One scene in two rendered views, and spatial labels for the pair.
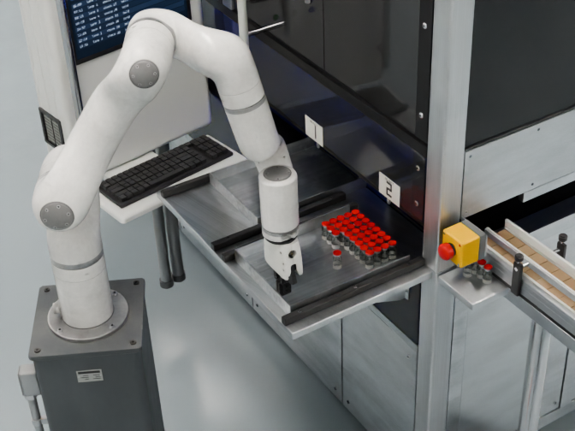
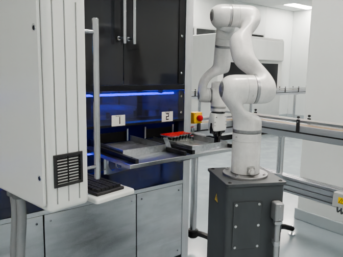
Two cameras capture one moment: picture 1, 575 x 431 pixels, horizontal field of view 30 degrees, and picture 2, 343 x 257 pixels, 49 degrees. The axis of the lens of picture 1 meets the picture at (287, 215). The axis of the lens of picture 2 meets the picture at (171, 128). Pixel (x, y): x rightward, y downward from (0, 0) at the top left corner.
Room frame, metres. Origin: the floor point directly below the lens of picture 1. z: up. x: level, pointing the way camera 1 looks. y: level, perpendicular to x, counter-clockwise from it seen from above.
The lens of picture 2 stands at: (2.49, 1.99, 1.30)
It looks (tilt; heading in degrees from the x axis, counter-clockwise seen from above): 9 degrees down; 261
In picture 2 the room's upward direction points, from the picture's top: 1 degrees clockwise
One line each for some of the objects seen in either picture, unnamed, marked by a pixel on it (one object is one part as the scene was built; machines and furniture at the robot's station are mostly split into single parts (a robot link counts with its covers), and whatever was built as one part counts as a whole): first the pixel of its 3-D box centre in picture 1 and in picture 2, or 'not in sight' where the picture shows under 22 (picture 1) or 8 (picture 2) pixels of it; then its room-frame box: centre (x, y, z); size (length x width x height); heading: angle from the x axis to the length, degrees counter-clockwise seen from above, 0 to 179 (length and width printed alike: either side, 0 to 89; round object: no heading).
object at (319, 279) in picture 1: (321, 257); (189, 141); (2.07, -0.08, 0.90); 0.34 x 0.26 x 0.04; 120
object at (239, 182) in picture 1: (287, 179); (127, 145); (2.43, 0.00, 0.90); 0.34 x 0.26 x 0.04; 120
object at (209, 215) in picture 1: (299, 227); (160, 148); (2.24, -0.03, 0.87); 0.70 x 0.48 x 0.02; 30
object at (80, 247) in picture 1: (70, 202); (240, 103); (1.97, 0.48, 1.16); 0.19 x 0.12 x 0.24; 0
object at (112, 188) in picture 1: (164, 168); (81, 179); (2.63, 0.35, 0.82); 0.40 x 0.14 x 0.02; 129
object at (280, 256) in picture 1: (281, 250); (217, 120); (1.94, 0.02, 1.03); 0.10 x 0.08 x 0.11; 30
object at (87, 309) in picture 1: (82, 285); (245, 153); (1.94, 0.48, 0.95); 0.19 x 0.19 x 0.18
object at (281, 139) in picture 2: not in sight; (278, 184); (1.28, -0.60, 0.46); 0.09 x 0.09 x 0.77; 30
